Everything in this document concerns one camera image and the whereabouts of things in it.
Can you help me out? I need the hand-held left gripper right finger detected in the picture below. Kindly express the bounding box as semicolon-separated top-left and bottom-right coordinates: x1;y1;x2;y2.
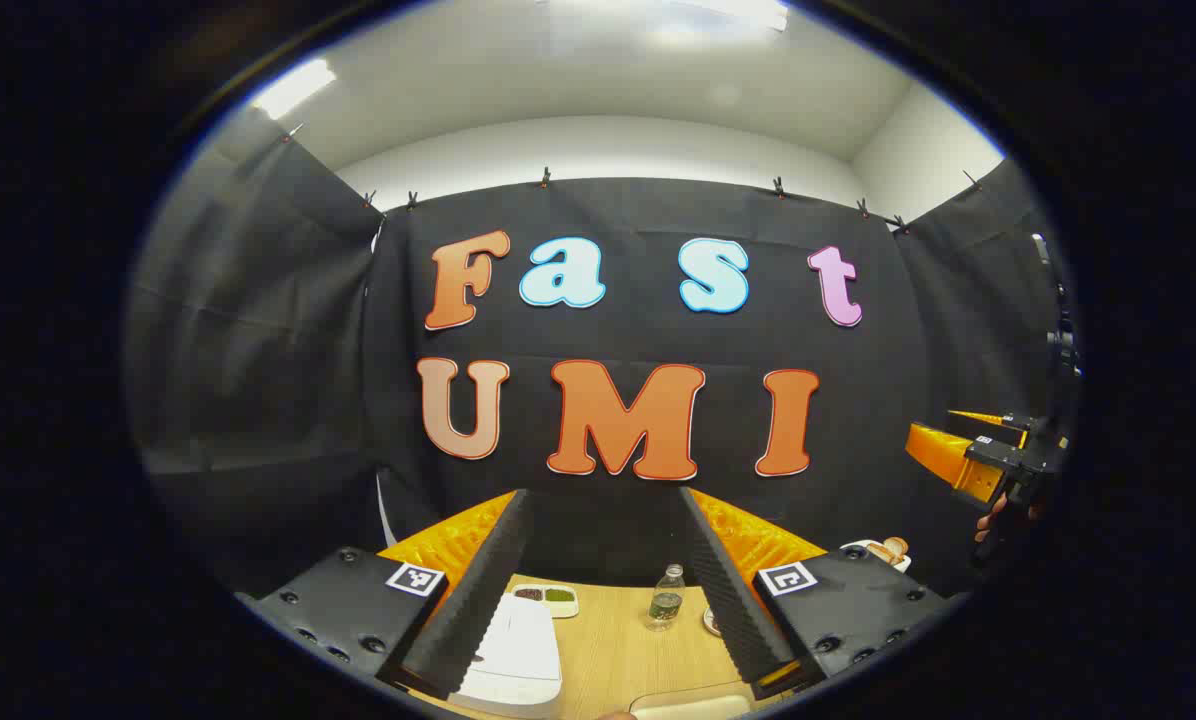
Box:
678;487;969;701

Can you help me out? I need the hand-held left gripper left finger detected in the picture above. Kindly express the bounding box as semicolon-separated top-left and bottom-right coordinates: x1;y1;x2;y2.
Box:
241;488;536;701

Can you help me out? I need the white rice cooker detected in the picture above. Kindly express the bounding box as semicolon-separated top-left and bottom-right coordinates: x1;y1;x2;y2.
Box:
458;593;564;719

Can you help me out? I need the clear plastic water bottle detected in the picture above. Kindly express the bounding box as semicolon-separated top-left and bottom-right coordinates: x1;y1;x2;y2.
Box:
646;563;687;632

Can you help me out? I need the white divided bean dish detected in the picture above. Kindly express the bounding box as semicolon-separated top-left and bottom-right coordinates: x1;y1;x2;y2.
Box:
513;584;579;618

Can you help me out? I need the white toaster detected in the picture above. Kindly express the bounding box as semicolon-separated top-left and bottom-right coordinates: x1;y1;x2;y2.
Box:
840;538;912;573

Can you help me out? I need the black backdrop cloth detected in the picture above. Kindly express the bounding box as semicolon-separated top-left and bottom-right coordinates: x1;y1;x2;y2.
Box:
126;108;1079;601

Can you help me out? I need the ceiling light panel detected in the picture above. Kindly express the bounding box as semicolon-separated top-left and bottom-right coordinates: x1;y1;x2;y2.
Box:
253;58;339;121

